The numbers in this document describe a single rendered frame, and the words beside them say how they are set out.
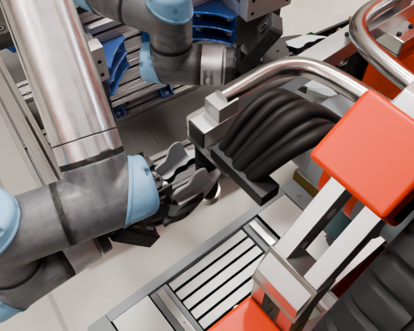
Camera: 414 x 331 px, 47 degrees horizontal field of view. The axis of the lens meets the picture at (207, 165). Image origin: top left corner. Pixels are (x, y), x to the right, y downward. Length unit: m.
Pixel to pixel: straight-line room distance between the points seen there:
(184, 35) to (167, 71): 0.08
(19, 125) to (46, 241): 1.16
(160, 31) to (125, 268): 0.93
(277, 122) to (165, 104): 1.17
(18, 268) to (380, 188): 0.39
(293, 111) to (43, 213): 0.28
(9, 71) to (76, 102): 1.39
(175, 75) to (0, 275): 0.47
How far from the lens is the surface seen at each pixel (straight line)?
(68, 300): 1.57
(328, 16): 2.43
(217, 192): 0.78
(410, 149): 0.37
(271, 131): 0.51
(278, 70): 0.61
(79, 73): 0.53
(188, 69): 0.87
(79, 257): 0.63
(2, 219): 0.52
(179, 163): 0.72
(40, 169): 1.55
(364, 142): 0.38
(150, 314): 1.43
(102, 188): 0.53
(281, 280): 0.50
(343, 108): 0.72
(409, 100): 0.46
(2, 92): 1.81
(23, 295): 0.63
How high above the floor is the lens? 1.42
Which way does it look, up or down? 54 degrees down
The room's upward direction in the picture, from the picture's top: straight up
